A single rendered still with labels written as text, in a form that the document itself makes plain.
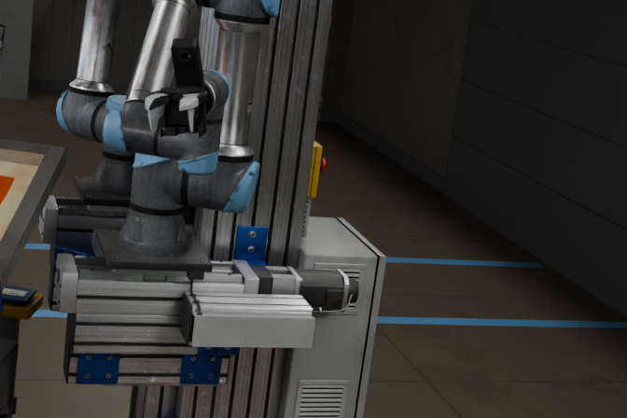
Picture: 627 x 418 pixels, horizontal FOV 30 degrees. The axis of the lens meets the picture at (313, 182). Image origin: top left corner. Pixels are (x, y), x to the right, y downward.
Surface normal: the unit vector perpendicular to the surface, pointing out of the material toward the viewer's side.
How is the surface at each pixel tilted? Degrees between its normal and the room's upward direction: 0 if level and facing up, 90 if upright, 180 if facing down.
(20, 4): 79
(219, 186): 90
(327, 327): 90
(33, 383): 0
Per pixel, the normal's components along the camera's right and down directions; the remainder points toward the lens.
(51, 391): 0.13, -0.97
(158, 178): -0.12, 0.20
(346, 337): 0.29, 0.25
